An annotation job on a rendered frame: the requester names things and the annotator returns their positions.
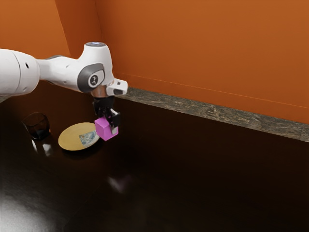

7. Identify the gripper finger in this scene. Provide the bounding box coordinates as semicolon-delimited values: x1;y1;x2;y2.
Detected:
110;109;121;135

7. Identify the magenta cube block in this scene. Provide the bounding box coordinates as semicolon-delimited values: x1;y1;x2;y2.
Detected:
94;116;119;141

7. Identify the tan round plate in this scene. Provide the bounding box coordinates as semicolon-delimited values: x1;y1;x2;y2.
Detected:
58;122;100;151

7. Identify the dark glass cup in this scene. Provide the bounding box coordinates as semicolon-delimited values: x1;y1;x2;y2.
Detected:
21;112;51;140

